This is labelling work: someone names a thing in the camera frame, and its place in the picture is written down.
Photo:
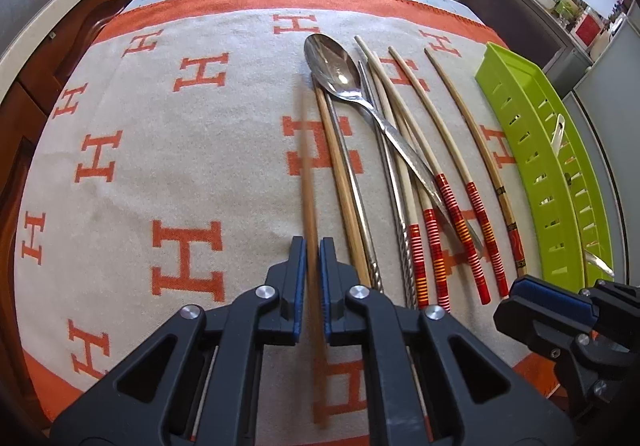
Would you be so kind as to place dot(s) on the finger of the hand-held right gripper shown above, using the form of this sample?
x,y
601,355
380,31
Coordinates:
x,y
550,298
540,326

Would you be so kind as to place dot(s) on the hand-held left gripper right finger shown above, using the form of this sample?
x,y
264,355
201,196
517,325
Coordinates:
x,y
326,291

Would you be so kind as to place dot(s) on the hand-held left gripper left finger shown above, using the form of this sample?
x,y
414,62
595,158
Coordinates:
x,y
298,291

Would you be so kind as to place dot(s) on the dark-patterned bamboo chopstick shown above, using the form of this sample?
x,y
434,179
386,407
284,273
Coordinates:
x,y
510,226

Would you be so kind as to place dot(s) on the brown wooden chopstick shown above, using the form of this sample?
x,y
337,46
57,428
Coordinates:
x,y
345,186
311,206

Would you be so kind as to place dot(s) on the steel chopstick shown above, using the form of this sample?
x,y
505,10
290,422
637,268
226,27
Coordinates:
x,y
401,226
357,196

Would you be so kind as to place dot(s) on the green plastic utensil tray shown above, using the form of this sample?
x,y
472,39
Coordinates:
x,y
512,138

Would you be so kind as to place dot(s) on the white ceramic spoon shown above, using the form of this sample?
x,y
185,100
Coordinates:
x,y
558,131

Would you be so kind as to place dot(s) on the large steel spoon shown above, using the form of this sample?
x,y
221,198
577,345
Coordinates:
x,y
332,66

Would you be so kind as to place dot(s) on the orange beige printed blanket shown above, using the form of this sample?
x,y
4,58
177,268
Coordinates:
x,y
175,151

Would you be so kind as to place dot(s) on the red canister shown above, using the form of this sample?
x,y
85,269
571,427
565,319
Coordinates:
x,y
587,28

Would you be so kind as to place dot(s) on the clear bottle green label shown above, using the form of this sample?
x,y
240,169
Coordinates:
x,y
570,6

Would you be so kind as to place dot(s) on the white kitchen countertop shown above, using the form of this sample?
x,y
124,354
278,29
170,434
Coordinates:
x,y
45,43

